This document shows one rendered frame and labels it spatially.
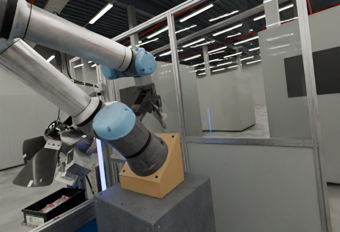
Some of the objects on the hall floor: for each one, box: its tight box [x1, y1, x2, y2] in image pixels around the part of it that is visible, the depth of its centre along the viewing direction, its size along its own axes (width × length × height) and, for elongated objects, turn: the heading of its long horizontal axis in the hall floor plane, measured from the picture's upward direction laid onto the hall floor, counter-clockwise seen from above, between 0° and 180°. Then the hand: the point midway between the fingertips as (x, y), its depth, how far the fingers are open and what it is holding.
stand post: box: [100, 141, 114, 189], centre depth 150 cm, size 4×9×115 cm
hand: (151, 129), depth 81 cm, fingers open, 14 cm apart
